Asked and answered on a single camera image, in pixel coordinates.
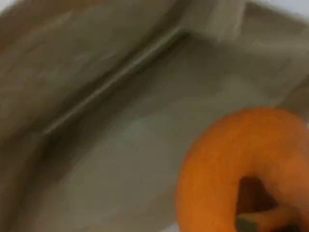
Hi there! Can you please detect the brown jute tote bag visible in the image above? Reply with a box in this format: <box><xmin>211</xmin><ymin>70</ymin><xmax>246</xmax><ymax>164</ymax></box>
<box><xmin>0</xmin><ymin>0</ymin><xmax>309</xmax><ymax>232</ymax></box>

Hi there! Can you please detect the orange toy fruit with stem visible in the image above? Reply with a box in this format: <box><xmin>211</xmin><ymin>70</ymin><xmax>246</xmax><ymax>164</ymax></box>
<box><xmin>175</xmin><ymin>107</ymin><xmax>309</xmax><ymax>232</ymax></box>

